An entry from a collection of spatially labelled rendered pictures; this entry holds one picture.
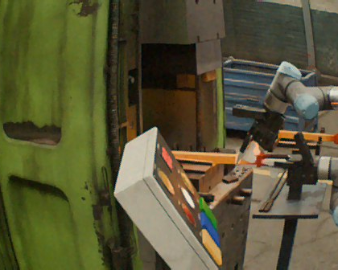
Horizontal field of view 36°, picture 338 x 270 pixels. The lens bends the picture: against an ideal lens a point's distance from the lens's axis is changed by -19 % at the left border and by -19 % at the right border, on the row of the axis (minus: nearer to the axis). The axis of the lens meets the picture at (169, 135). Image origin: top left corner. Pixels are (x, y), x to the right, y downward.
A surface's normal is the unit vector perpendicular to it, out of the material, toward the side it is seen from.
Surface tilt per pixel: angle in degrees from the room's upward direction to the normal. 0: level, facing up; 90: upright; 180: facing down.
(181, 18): 90
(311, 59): 90
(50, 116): 89
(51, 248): 90
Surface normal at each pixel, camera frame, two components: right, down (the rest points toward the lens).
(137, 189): 0.00, 0.25
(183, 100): -0.43, 0.24
